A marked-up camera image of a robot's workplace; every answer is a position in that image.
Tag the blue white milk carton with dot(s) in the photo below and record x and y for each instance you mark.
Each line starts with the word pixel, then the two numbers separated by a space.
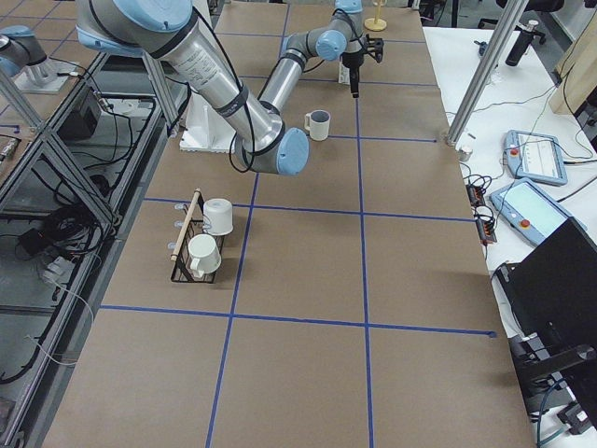
pixel 344 74

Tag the wooden mug tree stand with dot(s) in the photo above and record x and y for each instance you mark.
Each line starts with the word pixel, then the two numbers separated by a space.
pixel 376 23

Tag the black monitor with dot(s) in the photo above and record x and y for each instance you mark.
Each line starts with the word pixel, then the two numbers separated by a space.
pixel 552 293

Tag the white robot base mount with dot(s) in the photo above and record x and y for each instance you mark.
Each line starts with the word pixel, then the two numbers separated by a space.
pixel 205 130

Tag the aluminium frame rail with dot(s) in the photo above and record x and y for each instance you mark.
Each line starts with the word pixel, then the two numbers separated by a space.
pixel 62 161

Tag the white upside-down cup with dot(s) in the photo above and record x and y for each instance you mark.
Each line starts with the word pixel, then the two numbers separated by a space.
pixel 218 217

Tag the black cylinder bottle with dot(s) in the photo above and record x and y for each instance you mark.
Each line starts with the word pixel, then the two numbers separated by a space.
pixel 526 36

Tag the aluminium frame post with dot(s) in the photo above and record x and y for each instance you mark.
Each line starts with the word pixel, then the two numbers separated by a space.
pixel 504 28

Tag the black power strip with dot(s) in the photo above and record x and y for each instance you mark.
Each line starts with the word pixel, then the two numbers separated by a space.
pixel 483 215

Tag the white mug grey inside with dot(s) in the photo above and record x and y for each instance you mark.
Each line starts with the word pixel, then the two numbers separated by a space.
pixel 316 124

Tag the black wire cup rack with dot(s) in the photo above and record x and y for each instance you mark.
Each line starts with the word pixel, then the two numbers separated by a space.
pixel 185 269

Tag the far teach pendant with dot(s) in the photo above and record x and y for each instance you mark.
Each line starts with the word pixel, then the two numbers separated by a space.
pixel 535 156

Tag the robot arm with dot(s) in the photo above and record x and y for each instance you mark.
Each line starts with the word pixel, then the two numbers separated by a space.
pixel 342 39
pixel 173 31

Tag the white cup with lettering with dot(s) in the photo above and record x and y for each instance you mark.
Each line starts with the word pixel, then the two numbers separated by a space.
pixel 204 255

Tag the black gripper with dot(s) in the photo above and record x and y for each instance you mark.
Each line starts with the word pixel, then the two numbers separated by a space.
pixel 353 62

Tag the near teach pendant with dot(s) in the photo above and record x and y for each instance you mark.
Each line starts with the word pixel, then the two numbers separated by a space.
pixel 526 209

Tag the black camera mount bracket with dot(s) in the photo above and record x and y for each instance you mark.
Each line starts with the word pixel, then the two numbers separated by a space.
pixel 372 47

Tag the teach pendant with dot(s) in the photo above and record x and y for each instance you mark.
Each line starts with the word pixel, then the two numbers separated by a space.
pixel 535 156
pixel 526 209

